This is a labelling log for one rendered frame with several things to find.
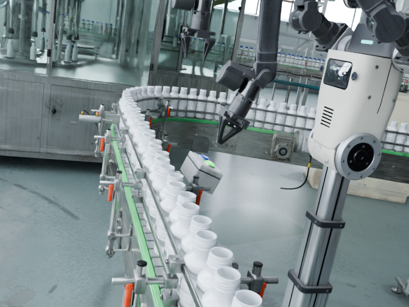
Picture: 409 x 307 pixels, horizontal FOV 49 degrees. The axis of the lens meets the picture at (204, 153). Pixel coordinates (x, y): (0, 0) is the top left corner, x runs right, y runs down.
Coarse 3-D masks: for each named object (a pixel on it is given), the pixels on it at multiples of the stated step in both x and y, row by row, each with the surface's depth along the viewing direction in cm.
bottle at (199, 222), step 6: (198, 216) 80; (204, 216) 80; (192, 222) 78; (198, 222) 81; (204, 222) 81; (210, 222) 78; (192, 228) 78; (198, 228) 77; (204, 228) 77; (210, 228) 79; (192, 234) 78; (186, 240) 79; (192, 240) 78; (186, 246) 78; (192, 246) 78; (180, 252) 80; (186, 252) 78; (180, 276) 80
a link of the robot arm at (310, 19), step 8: (296, 0) 155; (304, 0) 152; (312, 0) 152; (296, 8) 157; (304, 8) 158; (312, 8) 151; (304, 16) 151; (312, 16) 152; (320, 16) 153; (304, 24) 152; (312, 24) 153
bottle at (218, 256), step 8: (216, 248) 69; (224, 248) 70; (208, 256) 68; (216, 256) 67; (224, 256) 70; (208, 264) 68; (216, 264) 67; (224, 264) 67; (200, 272) 70; (208, 272) 68; (200, 280) 68; (208, 280) 67; (200, 288) 68; (208, 288) 67; (200, 296) 68
